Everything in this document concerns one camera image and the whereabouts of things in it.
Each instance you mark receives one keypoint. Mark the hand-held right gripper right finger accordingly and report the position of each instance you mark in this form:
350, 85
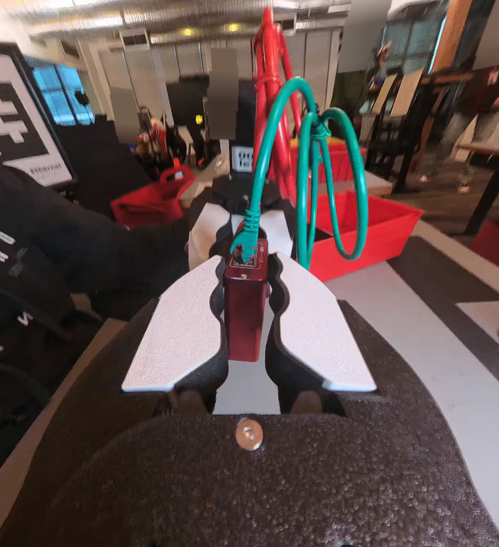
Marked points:
318, 329

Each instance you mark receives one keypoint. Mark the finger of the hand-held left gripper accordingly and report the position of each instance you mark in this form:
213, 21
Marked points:
281, 233
202, 230

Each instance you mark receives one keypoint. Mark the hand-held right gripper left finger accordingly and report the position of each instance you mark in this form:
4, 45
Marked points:
181, 329

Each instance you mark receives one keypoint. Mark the red ethernet adapter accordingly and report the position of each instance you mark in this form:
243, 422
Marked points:
245, 316

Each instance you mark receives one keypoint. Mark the red plastic bin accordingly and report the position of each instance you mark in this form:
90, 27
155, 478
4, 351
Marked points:
382, 230

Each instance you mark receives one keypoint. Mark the person's left forearm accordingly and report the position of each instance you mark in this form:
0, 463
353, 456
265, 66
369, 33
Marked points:
138, 265

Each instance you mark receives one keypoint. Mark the red bag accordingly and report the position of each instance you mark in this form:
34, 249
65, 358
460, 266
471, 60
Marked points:
147, 209
497, 248

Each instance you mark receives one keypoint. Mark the red ribbed tote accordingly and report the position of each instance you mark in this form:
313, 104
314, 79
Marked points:
341, 166

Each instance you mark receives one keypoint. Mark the black chair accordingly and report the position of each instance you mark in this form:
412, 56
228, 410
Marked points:
386, 141

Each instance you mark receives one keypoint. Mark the person's black hoodie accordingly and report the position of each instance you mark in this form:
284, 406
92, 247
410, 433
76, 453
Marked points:
18, 299

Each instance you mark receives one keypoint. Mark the window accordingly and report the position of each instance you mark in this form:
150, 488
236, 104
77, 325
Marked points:
57, 94

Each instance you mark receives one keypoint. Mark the black framed tag sign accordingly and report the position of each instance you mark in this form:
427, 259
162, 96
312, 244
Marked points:
18, 128

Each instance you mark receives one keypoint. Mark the wooden table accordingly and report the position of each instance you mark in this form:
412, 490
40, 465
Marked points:
488, 150

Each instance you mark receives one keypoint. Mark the silver air duct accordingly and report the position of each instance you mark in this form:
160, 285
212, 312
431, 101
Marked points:
83, 17

